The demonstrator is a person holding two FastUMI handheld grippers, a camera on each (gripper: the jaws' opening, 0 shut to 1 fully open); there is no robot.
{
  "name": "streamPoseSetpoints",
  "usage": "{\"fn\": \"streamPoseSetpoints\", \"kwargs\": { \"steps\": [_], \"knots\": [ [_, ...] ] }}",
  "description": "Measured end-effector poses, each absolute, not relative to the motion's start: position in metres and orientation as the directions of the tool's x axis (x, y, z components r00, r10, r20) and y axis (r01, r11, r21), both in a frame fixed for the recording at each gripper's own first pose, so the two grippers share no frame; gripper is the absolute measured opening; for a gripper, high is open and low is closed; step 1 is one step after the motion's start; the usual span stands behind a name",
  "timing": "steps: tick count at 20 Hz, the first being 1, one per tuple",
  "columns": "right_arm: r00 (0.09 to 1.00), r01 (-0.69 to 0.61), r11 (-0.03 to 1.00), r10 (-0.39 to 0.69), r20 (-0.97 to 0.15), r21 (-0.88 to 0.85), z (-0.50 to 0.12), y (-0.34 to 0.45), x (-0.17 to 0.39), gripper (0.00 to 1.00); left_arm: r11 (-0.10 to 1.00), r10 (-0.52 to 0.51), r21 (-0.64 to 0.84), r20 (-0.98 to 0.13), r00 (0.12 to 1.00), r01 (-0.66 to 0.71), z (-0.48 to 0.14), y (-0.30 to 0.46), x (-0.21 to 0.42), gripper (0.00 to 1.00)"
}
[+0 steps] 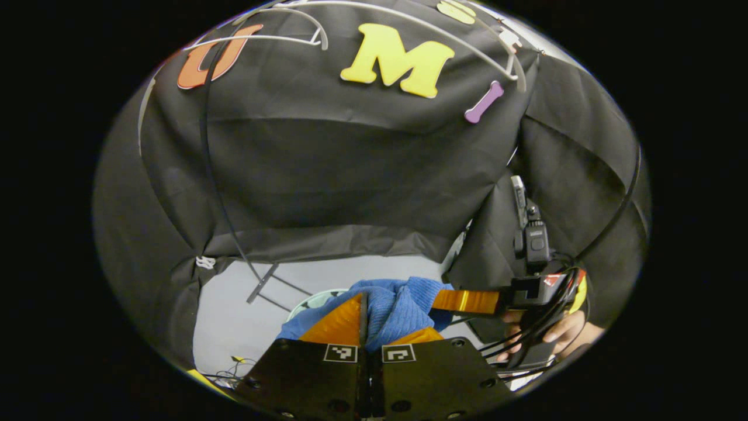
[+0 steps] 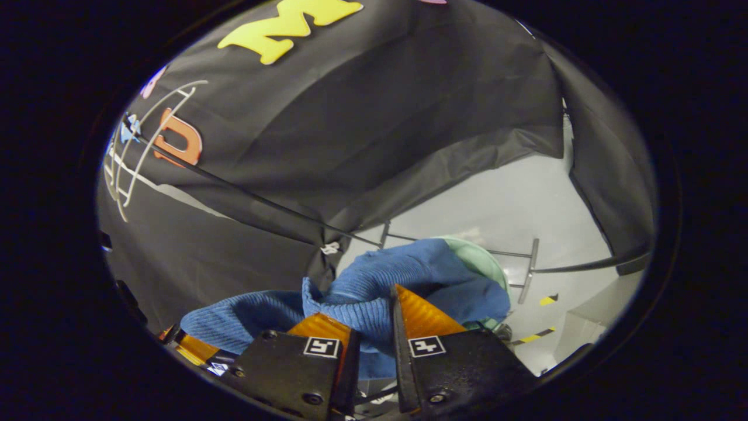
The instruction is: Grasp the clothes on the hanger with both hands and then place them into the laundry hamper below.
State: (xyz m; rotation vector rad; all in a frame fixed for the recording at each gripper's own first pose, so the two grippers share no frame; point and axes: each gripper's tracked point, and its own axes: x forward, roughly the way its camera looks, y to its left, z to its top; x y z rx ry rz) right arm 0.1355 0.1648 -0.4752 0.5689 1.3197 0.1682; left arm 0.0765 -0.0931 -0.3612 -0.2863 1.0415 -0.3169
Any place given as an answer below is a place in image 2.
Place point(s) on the white box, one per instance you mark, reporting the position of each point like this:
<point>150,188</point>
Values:
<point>590,327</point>

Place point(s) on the black clothes rack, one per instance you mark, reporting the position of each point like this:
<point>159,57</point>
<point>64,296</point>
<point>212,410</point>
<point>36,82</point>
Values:
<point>234,186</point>

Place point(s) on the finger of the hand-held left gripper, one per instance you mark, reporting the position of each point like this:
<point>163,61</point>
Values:
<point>196,348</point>

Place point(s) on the white clothes hanger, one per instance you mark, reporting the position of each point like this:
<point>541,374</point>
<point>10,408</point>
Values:
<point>153,140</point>
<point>135,121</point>

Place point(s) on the yellow black floor tape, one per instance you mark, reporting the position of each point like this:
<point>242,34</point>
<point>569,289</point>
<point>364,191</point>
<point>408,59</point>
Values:
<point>534,336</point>
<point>548,300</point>

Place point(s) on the white clip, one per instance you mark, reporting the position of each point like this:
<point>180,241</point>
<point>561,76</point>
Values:
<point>330,248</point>

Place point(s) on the blue shirt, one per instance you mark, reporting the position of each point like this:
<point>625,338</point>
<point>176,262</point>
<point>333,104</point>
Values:
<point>380,269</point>

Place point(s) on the green laundry hamper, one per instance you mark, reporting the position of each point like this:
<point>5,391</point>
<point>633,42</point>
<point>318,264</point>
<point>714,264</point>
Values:
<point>479,260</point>

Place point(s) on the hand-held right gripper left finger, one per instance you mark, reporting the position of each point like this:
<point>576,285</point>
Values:
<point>348,380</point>

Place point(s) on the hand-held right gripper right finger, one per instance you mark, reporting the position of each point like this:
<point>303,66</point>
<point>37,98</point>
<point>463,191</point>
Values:
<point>403,374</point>

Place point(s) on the black backdrop cloth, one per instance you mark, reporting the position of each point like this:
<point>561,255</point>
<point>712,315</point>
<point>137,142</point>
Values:
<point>350,117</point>

